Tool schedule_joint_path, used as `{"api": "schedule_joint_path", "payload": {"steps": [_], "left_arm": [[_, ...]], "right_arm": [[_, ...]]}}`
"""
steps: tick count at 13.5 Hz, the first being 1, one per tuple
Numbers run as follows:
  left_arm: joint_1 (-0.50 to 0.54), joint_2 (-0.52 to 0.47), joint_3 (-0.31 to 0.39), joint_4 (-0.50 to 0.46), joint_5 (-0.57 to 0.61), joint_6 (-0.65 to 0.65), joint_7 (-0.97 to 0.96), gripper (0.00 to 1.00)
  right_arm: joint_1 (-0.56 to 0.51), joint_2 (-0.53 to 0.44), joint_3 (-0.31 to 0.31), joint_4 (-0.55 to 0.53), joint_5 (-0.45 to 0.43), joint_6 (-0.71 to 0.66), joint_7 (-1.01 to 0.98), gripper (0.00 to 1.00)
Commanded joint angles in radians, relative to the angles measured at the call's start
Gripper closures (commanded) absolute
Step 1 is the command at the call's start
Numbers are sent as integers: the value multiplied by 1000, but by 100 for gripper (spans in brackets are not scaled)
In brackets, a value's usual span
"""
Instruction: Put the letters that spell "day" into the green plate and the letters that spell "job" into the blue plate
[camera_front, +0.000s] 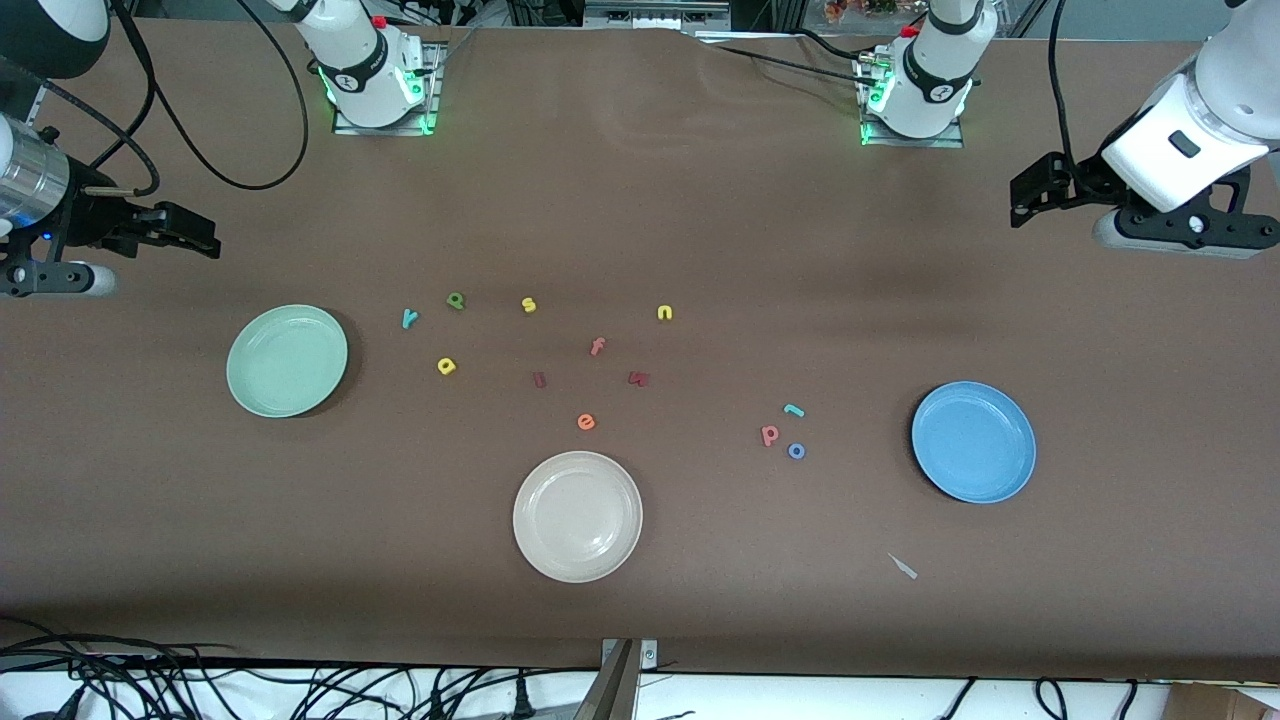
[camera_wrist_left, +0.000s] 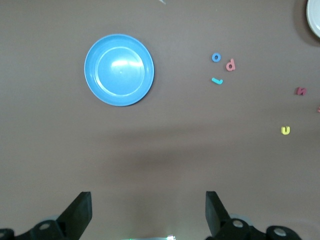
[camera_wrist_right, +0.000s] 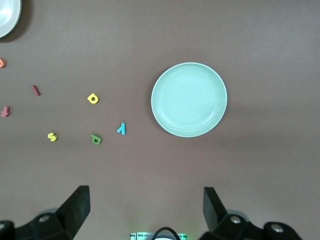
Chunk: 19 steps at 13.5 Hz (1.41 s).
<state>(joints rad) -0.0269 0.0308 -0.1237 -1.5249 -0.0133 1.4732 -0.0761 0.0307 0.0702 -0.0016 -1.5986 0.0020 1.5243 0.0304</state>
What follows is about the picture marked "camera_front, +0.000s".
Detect black floor cable bundle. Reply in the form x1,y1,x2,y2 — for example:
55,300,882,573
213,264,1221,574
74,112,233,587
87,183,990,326
0,615,601,720

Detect black table cable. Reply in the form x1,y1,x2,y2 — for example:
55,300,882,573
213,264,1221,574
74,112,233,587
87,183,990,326
712,43,873,79
795,28,879,65

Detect metal table edge bracket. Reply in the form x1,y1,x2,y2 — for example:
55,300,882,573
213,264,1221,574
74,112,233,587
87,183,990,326
574,638,660,720

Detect green plate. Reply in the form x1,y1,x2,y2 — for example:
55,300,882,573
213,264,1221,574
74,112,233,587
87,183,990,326
226,304,350,419

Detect brown cardboard box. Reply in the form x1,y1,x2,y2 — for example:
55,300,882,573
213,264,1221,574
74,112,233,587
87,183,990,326
1165,682,1280,720

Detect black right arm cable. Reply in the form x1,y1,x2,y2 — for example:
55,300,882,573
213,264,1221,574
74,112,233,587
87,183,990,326
40,0,311,196

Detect silver aluminium frame beam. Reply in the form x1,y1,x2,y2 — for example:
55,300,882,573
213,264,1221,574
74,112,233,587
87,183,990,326
583,0,732,31

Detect blue plate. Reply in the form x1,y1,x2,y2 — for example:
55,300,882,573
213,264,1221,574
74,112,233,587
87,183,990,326
910,381,1038,504

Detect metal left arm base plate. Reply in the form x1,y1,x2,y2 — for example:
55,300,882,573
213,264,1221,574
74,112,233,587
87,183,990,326
855,48,967,150

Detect beige plate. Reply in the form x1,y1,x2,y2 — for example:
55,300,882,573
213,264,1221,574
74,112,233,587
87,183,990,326
512,451,644,584

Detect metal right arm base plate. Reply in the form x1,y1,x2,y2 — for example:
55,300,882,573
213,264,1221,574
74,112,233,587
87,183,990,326
332,42,442,137

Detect orange decorative objects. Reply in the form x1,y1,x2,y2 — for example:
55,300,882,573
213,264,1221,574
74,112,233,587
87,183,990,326
825,0,926,23

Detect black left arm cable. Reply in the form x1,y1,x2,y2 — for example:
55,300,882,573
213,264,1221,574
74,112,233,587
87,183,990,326
1045,0,1091,176

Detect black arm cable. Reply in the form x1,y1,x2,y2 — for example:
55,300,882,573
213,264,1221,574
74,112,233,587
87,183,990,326
1045,0,1091,176
40,0,311,196

